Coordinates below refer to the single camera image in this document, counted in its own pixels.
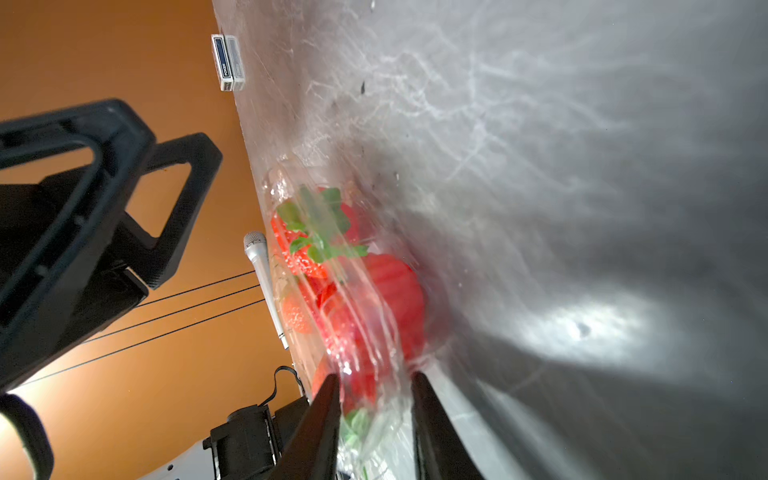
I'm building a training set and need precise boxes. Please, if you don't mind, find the packed strawberry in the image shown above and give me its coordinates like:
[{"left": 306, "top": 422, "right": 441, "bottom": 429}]
[
  {"left": 310, "top": 355, "right": 381, "bottom": 453},
  {"left": 316, "top": 254, "right": 426, "bottom": 371}
]

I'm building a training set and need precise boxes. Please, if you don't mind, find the clear plastic clamshell container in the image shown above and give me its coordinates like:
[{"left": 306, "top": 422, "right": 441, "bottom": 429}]
[{"left": 258, "top": 158, "right": 458, "bottom": 479}]

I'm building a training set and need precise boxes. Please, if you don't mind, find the grey metal cylinder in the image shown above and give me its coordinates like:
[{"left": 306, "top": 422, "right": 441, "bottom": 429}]
[{"left": 243, "top": 231, "right": 289, "bottom": 350}]

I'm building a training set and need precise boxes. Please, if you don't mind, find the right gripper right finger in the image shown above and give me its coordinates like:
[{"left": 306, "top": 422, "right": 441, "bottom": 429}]
[{"left": 411, "top": 371, "right": 483, "bottom": 480}]

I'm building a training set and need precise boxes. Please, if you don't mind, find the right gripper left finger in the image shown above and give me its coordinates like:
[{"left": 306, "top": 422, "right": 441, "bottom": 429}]
[{"left": 268, "top": 374, "right": 341, "bottom": 480}]

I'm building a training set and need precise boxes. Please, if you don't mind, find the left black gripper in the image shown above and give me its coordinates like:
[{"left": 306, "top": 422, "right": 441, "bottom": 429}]
[{"left": 1, "top": 99, "right": 219, "bottom": 392}]

